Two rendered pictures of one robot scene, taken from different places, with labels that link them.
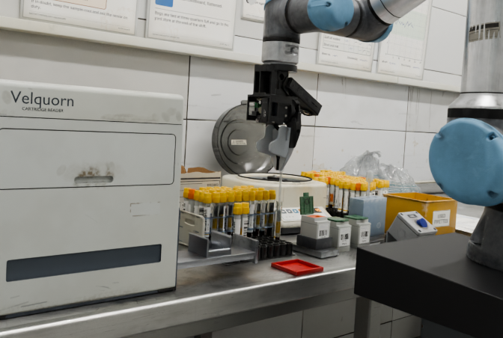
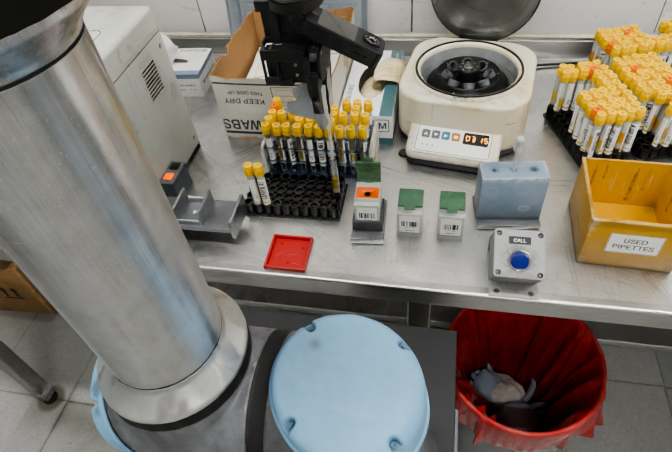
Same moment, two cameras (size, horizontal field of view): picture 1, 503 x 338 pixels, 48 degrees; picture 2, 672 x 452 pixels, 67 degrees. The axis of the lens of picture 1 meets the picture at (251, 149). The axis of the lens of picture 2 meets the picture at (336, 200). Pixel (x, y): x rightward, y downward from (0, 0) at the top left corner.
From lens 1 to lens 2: 104 cm
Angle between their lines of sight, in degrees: 64
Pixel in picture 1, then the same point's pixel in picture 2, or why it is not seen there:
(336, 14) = not seen: outside the picture
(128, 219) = not seen: hidden behind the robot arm
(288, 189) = (440, 107)
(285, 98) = (288, 54)
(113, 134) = not seen: hidden behind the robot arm
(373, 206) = (510, 187)
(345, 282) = (335, 290)
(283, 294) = (242, 280)
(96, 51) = not seen: outside the picture
